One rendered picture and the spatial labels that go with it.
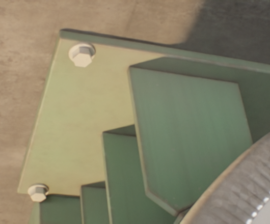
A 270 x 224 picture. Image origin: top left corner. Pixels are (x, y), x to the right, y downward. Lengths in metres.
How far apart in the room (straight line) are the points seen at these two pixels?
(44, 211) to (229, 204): 0.62
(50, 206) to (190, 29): 0.42
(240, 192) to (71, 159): 0.55
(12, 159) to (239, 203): 0.61
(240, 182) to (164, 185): 0.24
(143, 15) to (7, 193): 0.45
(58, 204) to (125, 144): 0.20
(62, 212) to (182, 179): 0.38
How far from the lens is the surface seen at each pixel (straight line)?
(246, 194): 0.53
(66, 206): 1.11
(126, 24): 0.86
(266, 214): 0.52
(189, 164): 0.79
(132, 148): 0.98
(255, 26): 0.91
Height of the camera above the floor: 0.66
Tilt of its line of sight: 42 degrees down
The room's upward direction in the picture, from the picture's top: 171 degrees clockwise
